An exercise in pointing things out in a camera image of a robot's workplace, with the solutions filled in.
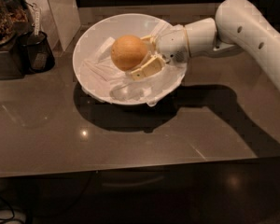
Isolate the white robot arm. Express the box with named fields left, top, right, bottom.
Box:
left=132, top=0, right=280, bottom=106

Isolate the white tag in cup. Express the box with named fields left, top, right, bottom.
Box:
left=32, top=3, right=41, bottom=36

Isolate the white paper bag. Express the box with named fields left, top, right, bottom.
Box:
left=26, top=0, right=81, bottom=51

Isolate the white bowl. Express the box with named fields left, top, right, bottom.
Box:
left=72, top=13, right=189, bottom=106

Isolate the black mesh cup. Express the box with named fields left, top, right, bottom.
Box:
left=17, top=31, right=55, bottom=73

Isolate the orange fruit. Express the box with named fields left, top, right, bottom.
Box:
left=111, top=35, right=148, bottom=71

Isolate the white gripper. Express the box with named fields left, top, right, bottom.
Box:
left=129, top=25, right=189, bottom=80

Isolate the white cloth napkin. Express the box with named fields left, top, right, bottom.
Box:
left=78, top=21, right=189, bottom=107

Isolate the black cable on floor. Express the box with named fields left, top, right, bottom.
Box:
left=0, top=191, right=17, bottom=224

